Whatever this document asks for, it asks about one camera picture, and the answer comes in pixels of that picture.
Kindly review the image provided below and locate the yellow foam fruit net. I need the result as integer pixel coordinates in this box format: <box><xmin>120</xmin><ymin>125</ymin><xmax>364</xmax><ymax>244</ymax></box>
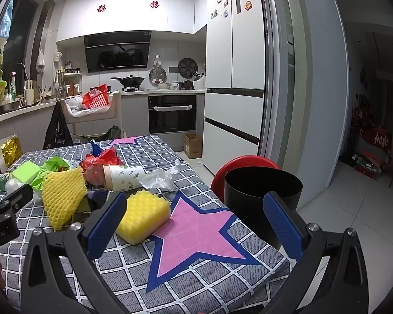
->
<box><xmin>41</xmin><ymin>167</ymin><xmax>88</xmax><ymax>231</ymax></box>

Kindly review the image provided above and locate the yellow sponge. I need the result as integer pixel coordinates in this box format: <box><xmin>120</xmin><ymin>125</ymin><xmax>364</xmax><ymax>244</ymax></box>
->
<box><xmin>115</xmin><ymin>189</ymin><xmax>171</xmax><ymax>246</ymax></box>

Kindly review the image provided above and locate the black built-in oven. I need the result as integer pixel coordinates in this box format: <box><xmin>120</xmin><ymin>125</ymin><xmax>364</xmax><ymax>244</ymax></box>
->
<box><xmin>148</xmin><ymin>95</ymin><xmax>197</xmax><ymax>134</ymax></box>

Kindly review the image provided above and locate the black range hood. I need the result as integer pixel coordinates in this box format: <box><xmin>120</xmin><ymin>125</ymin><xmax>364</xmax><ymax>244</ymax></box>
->
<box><xmin>83</xmin><ymin>31</ymin><xmax>152</xmax><ymax>73</ymax></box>

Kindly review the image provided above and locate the colourful floor box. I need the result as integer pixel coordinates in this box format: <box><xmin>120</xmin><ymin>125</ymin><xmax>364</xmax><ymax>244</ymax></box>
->
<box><xmin>341</xmin><ymin>152</ymin><xmax>385</xmax><ymax>179</ymax></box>

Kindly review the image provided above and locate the red plastic basket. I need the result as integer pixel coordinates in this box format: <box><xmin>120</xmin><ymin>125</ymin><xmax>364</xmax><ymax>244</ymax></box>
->
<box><xmin>82</xmin><ymin>85</ymin><xmax>112</xmax><ymax>109</ymax></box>

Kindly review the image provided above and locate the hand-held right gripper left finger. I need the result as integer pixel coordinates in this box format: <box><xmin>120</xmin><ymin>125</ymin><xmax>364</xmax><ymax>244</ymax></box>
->
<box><xmin>21</xmin><ymin>191</ymin><xmax>128</xmax><ymax>314</ymax></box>

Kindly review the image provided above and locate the red stool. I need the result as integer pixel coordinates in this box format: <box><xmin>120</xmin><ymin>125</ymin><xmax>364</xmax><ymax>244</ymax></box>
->
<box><xmin>210</xmin><ymin>155</ymin><xmax>282</xmax><ymax>203</ymax></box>

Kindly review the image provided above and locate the green wrapper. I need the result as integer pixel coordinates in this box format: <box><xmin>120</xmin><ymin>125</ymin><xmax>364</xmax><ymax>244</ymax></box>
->
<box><xmin>33</xmin><ymin>156</ymin><xmax>71</xmax><ymax>190</ymax></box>

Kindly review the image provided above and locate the red plastic bag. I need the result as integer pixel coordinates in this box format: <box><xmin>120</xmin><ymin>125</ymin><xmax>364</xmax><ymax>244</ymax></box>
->
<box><xmin>79</xmin><ymin>147</ymin><xmax>123</xmax><ymax>190</ymax></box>

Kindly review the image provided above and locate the white refrigerator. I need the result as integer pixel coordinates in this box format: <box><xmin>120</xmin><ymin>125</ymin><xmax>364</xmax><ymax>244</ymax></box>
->
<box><xmin>204</xmin><ymin>0</ymin><xmax>272</xmax><ymax>176</ymax></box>

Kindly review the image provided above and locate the white knife block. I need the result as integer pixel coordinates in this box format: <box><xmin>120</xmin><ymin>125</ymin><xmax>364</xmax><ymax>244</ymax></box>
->
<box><xmin>24</xmin><ymin>79</ymin><xmax>36</xmax><ymax>105</ymax></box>

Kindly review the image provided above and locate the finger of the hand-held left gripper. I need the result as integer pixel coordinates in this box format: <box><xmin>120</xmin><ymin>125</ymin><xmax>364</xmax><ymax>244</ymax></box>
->
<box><xmin>0</xmin><ymin>183</ymin><xmax>34</xmax><ymax>218</ymax></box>

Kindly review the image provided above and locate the white hanging plastic bag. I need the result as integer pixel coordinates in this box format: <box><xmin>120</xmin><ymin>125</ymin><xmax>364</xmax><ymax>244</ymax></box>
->
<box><xmin>35</xmin><ymin>49</ymin><xmax>46</xmax><ymax>74</ymax></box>

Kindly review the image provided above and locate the grey checked star tablecloth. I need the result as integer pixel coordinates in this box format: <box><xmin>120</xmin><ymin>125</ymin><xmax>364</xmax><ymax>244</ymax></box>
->
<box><xmin>0</xmin><ymin>134</ymin><xmax>290</xmax><ymax>314</ymax></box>

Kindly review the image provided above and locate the grey sliding door frame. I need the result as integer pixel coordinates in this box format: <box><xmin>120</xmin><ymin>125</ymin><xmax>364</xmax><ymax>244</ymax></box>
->
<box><xmin>257</xmin><ymin>0</ymin><xmax>298</xmax><ymax>171</ymax></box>

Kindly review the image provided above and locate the cardboard box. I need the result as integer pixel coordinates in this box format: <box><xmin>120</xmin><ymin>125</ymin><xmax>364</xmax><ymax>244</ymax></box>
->
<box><xmin>183</xmin><ymin>133</ymin><xmax>203</xmax><ymax>159</ymax></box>

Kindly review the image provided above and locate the steel basin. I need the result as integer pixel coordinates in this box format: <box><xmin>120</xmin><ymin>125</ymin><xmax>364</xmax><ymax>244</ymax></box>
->
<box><xmin>0</xmin><ymin>100</ymin><xmax>23</xmax><ymax>112</ymax></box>

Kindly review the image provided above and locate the green spray bottle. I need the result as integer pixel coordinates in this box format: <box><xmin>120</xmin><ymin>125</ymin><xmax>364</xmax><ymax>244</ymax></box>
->
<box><xmin>7</xmin><ymin>73</ymin><xmax>18</xmax><ymax>102</ymax></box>

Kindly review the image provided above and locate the white wrapper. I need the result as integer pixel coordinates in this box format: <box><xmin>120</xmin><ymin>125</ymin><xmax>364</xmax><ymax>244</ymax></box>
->
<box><xmin>138</xmin><ymin>160</ymin><xmax>184</xmax><ymax>192</ymax></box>

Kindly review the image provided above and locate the black wok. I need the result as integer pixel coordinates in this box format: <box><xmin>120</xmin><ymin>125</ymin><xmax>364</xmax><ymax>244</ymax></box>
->
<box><xmin>110</xmin><ymin>75</ymin><xmax>145</xmax><ymax>87</ymax></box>

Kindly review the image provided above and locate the gold foil bag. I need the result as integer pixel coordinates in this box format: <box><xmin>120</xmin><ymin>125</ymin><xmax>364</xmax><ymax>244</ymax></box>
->
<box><xmin>0</xmin><ymin>136</ymin><xmax>23</xmax><ymax>168</ymax></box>

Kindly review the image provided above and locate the dark shiny wrapper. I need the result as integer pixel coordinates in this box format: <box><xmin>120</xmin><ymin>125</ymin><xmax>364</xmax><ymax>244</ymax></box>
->
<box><xmin>74</xmin><ymin>188</ymin><xmax>116</xmax><ymax>223</ymax></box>

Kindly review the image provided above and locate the beige high chair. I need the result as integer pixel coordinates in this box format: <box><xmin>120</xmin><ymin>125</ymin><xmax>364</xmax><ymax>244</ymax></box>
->
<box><xmin>59</xmin><ymin>92</ymin><xmax>123</xmax><ymax>138</ymax></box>

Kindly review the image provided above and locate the dark round hanging tray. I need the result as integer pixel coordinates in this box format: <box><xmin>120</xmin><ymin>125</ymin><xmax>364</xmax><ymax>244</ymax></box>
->
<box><xmin>177</xmin><ymin>58</ymin><xmax>197</xmax><ymax>76</ymax></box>

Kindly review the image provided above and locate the light blue hanging bag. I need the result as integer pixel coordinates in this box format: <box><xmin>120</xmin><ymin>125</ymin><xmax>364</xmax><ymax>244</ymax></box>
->
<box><xmin>0</xmin><ymin>0</ymin><xmax>14</xmax><ymax>36</ymax></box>

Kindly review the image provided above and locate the red printed gift bag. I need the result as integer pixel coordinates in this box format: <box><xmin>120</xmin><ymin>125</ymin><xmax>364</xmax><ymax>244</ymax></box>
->
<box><xmin>362</xmin><ymin>127</ymin><xmax>392</xmax><ymax>153</ymax></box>

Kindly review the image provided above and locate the green sponge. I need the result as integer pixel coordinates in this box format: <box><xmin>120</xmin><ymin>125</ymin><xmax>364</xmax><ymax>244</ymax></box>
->
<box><xmin>11</xmin><ymin>161</ymin><xmax>42</xmax><ymax>184</ymax></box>

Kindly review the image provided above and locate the silver round hanging tray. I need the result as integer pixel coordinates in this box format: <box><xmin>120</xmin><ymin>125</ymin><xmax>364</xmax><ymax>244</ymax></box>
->
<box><xmin>149</xmin><ymin>67</ymin><xmax>166</xmax><ymax>86</ymax></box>

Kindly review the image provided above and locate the black plastic bag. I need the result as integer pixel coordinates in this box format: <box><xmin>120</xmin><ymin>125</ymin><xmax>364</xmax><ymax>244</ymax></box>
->
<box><xmin>42</xmin><ymin>101</ymin><xmax>73</xmax><ymax>149</ymax></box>

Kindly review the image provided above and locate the black kitchen faucet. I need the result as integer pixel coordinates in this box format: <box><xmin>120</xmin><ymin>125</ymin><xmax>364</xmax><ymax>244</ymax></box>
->
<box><xmin>12</xmin><ymin>63</ymin><xmax>29</xmax><ymax>97</ymax></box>

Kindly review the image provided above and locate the black bin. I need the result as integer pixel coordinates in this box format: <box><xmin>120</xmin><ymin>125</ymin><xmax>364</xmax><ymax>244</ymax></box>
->
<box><xmin>223</xmin><ymin>166</ymin><xmax>303</xmax><ymax>251</ymax></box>

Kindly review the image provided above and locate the white spice rack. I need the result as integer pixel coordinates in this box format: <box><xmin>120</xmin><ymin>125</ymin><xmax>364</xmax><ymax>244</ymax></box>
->
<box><xmin>57</xmin><ymin>69</ymin><xmax>83</xmax><ymax>100</ymax></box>

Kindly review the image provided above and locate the leaf print paper cup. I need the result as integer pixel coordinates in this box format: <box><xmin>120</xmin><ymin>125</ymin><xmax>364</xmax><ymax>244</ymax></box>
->
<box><xmin>102</xmin><ymin>164</ymin><xmax>148</xmax><ymax>193</ymax></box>

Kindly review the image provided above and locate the dark green bag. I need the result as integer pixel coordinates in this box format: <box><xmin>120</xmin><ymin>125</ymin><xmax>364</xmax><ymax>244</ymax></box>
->
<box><xmin>70</xmin><ymin>125</ymin><xmax>123</xmax><ymax>144</ymax></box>

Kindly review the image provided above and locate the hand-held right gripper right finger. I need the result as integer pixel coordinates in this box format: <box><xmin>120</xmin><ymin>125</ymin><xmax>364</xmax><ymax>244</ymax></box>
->
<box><xmin>263</xmin><ymin>191</ymin><xmax>369</xmax><ymax>314</ymax></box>

